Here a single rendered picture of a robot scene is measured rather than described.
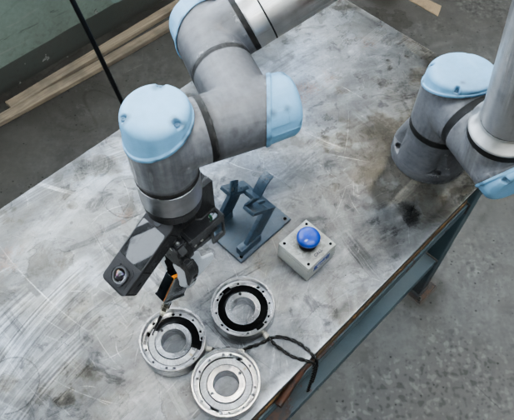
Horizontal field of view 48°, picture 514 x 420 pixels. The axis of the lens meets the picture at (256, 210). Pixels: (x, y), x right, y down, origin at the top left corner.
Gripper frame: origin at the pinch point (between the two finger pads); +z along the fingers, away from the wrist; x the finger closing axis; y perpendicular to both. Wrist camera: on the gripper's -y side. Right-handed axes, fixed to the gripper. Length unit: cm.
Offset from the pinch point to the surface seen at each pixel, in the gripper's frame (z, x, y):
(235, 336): 9.3, -9.9, 2.2
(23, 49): 79, 154, 42
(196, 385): 10.1, -11.0, -7.2
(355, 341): 69, -16, 38
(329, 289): 13.2, -14.3, 20.3
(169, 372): 9.3, -6.9, -8.8
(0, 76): 85, 154, 30
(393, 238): 13.3, -15.9, 36.2
